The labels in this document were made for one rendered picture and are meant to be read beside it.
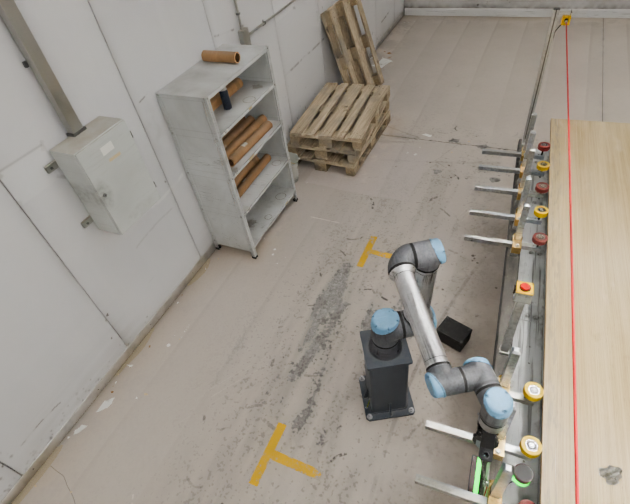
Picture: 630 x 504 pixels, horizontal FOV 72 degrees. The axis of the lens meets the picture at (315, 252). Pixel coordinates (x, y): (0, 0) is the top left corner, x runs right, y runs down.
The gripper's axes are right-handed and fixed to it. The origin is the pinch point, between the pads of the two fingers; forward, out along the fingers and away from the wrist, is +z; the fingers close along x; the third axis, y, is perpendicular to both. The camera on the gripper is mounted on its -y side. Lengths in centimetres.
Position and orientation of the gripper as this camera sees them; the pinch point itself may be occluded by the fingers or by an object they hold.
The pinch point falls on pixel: (482, 449)
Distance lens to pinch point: 194.0
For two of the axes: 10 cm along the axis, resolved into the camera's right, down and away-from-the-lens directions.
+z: 1.2, 7.0, 7.0
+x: -9.3, -1.7, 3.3
